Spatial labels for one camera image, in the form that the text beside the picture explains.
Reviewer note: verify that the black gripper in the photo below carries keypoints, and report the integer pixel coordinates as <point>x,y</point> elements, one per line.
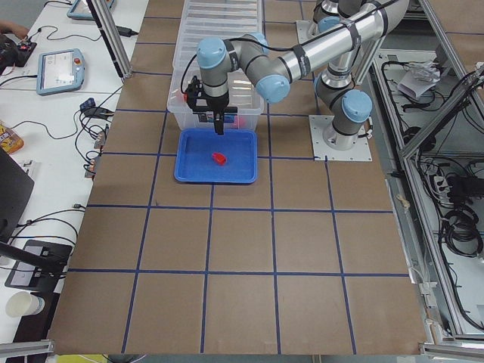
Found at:
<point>217,106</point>

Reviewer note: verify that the red block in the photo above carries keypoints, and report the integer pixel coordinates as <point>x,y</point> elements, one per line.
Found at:
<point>239,122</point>
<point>219,158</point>

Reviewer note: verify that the clear plastic box lid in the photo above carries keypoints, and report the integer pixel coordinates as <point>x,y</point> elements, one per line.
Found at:
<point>223,19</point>

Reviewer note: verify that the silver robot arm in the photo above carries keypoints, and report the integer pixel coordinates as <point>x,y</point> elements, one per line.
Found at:
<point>328,13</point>
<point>334,49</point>

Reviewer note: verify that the clear plastic storage box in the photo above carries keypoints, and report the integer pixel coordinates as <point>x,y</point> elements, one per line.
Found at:
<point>242,95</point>

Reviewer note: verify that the blue plastic tray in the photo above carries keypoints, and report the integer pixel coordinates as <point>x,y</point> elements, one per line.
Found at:
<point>206,157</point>

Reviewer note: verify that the black power adapter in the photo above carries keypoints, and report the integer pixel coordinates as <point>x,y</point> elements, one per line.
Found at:
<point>125,31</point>

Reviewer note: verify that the blue teach pendant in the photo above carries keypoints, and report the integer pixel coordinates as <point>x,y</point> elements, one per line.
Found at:
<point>79,10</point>
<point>60,71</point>

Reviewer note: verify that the black laptop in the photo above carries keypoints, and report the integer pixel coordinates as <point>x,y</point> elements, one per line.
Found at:
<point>16,188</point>

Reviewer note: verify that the white paper cup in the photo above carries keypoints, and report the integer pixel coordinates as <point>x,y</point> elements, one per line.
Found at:
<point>24,304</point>

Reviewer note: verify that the black box handle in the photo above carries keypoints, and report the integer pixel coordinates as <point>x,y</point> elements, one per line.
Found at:
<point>204,109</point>

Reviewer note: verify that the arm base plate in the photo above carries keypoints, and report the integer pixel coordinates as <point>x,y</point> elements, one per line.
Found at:
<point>310,34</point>
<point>329,145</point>

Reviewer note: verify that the aluminium frame post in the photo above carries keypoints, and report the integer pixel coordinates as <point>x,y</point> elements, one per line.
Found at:
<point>107,28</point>

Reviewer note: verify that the black camera stand base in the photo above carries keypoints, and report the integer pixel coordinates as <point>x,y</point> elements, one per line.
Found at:
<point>38,266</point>

